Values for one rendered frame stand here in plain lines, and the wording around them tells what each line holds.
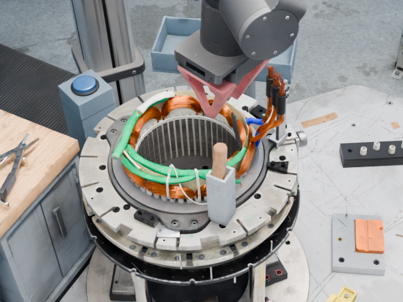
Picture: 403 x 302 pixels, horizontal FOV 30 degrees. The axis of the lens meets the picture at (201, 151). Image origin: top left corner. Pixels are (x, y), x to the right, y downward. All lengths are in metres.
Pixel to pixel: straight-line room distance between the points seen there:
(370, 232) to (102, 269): 0.48
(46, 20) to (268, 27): 2.66
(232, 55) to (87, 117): 0.58
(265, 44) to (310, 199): 0.79
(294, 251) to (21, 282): 0.47
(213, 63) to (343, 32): 2.38
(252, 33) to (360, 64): 2.32
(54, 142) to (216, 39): 0.48
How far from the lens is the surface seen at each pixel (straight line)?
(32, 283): 1.27
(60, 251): 1.30
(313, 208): 1.45
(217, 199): 0.98
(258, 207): 1.03
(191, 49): 0.79
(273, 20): 0.68
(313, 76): 2.91
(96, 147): 1.13
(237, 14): 0.69
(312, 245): 1.39
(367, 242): 1.38
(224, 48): 0.78
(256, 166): 1.07
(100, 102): 1.32
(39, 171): 1.16
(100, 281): 1.34
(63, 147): 1.19
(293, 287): 1.31
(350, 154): 1.52
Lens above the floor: 1.89
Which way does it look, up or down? 46 degrees down
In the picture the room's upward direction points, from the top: 4 degrees counter-clockwise
